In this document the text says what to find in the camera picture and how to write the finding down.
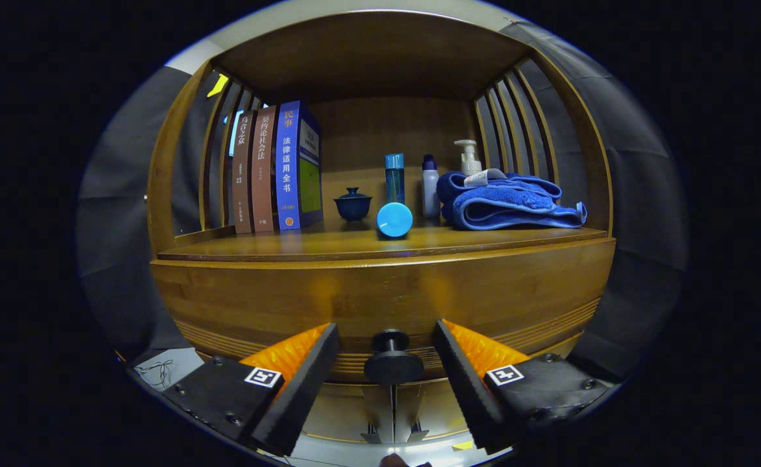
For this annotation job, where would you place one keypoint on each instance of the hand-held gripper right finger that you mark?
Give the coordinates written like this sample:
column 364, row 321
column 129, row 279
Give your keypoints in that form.
column 468, row 395

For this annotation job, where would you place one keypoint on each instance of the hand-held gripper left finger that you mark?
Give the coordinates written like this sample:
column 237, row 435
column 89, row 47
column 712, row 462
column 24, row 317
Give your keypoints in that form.
column 303, row 395

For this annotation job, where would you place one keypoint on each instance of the wooden drawer with black knob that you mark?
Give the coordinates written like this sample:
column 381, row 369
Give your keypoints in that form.
column 387, row 298

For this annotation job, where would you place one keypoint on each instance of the light blue tube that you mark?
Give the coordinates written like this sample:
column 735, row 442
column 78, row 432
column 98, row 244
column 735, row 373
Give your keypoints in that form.
column 395, row 220

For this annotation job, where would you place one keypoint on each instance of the wooden cabinet door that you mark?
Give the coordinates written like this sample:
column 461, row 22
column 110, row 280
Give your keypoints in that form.
column 432, row 408
column 354, row 408

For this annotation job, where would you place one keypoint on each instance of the wooden countertop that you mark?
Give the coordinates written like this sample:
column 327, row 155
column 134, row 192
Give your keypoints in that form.
column 354, row 245

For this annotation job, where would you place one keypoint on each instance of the wooden cabinet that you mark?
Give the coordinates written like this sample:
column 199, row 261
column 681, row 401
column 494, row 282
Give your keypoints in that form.
column 387, row 130

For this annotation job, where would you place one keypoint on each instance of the small yellow tape piece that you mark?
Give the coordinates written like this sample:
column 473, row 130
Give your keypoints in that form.
column 463, row 445

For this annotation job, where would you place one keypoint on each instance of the dark blue lidded teacup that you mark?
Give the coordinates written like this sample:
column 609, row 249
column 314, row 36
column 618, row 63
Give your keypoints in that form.
column 352, row 206

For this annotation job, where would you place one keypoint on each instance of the blue folded towel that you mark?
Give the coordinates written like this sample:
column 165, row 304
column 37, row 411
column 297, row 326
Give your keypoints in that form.
column 510, row 204

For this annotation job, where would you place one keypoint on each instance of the white bottle with blue cap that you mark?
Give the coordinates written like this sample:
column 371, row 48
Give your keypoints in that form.
column 430, row 191

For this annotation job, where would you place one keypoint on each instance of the teal transparent bottle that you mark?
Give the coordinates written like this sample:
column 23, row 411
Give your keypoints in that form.
column 394, row 181

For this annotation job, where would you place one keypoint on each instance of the reddish brown book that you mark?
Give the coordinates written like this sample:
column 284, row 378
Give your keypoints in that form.
column 264, row 172

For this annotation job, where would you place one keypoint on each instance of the blue book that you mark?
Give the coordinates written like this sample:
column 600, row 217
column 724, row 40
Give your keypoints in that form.
column 288, row 168

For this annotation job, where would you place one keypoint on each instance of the dark brown book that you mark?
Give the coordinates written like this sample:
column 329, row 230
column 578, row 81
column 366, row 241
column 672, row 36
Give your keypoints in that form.
column 242, row 175

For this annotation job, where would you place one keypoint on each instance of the white pump bottle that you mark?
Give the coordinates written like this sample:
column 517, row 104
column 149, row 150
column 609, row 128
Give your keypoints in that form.
column 470, row 162

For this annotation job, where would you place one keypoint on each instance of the black backdrop cloth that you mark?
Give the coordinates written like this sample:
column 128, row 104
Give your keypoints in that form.
column 640, row 227

